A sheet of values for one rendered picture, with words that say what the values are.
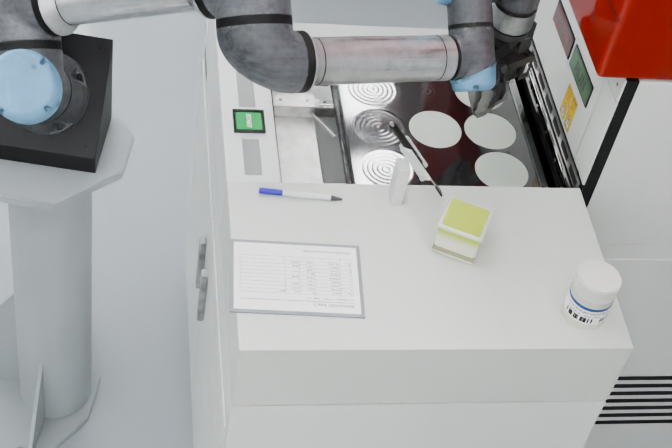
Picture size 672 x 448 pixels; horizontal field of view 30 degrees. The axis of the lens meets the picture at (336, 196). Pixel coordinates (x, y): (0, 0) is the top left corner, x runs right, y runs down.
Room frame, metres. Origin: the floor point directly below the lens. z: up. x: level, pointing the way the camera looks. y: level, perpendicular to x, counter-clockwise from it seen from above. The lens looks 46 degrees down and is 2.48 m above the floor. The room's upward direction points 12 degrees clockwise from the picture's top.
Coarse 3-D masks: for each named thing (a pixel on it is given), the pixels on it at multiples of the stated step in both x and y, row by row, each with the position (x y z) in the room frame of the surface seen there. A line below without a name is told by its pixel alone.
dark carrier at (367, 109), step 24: (360, 96) 1.82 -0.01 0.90; (384, 96) 1.83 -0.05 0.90; (408, 96) 1.85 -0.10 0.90; (432, 96) 1.86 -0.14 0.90; (456, 96) 1.88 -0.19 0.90; (360, 120) 1.75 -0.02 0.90; (384, 120) 1.77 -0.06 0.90; (408, 120) 1.78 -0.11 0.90; (456, 120) 1.81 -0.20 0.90; (360, 144) 1.69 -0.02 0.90; (384, 144) 1.70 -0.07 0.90; (456, 144) 1.74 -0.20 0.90; (360, 168) 1.63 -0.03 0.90; (384, 168) 1.64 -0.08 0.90; (432, 168) 1.66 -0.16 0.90; (456, 168) 1.68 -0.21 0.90; (528, 168) 1.72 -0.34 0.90
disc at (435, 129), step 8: (424, 112) 1.81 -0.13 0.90; (432, 112) 1.82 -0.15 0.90; (440, 112) 1.82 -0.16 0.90; (416, 120) 1.78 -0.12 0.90; (424, 120) 1.79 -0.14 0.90; (432, 120) 1.79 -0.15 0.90; (440, 120) 1.80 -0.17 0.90; (448, 120) 1.80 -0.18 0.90; (416, 128) 1.76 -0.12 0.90; (424, 128) 1.77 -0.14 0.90; (432, 128) 1.77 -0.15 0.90; (440, 128) 1.78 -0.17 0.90; (448, 128) 1.78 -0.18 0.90; (456, 128) 1.78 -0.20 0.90; (416, 136) 1.74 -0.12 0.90; (424, 136) 1.74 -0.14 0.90; (432, 136) 1.75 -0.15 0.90; (440, 136) 1.75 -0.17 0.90; (448, 136) 1.76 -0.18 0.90; (456, 136) 1.76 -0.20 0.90; (432, 144) 1.73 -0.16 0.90; (440, 144) 1.73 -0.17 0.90; (448, 144) 1.74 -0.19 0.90
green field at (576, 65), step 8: (576, 48) 1.81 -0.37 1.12; (576, 56) 1.80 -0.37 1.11; (576, 64) 1.79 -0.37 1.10; (576, 72) 1.78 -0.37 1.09; (584, 72) 1.75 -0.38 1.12; (576, 80) 1.77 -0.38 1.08; (584, 80) 1.74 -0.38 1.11; (584, 88) 1.73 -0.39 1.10; (584, 96) 1.72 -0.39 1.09; (584, 104) 1.71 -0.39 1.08
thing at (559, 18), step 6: (558, 6) 1.94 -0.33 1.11; (558, 12) 1.93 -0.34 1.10; (558, 18) 1.92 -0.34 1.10; (564, 18) 1.90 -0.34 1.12; (558, 24) 1.91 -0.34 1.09; (564, 24) 1.89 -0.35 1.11; (558, 30) 1.90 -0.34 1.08; (564, 30) 1.88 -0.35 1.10; (564, 36) 1.87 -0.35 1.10; (570, 36) 1.85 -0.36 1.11; (564, 42) 1.86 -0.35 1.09; (570, 42) 1.84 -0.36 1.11; (564, 48) 1.86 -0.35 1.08
